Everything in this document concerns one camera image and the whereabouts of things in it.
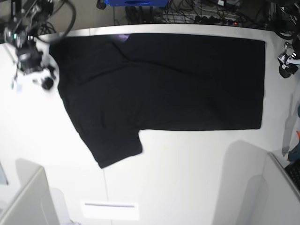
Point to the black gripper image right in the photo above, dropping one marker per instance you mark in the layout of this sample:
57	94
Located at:
289	60

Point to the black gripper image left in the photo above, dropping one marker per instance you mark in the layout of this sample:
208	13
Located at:
33	67

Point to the black T-shirt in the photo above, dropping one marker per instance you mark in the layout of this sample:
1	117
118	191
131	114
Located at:
112	88

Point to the orange and teal tool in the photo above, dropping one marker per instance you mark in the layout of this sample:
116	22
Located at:
294	154

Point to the blue box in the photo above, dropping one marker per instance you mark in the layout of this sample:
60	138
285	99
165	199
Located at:
142	3

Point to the black keyboard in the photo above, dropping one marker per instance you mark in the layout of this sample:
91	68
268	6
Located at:
293	170

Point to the black power strip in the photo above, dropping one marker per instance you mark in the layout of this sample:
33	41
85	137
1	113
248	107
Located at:
214	21

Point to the grey partition panel right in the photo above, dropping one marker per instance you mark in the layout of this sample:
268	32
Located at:
271	198

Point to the grey partition panel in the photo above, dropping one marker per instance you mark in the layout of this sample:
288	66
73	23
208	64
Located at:
271	198
32	204

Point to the grey partition panel left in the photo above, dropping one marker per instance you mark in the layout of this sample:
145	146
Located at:
32	204

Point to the white table label plate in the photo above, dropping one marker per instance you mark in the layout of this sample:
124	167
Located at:
110	210

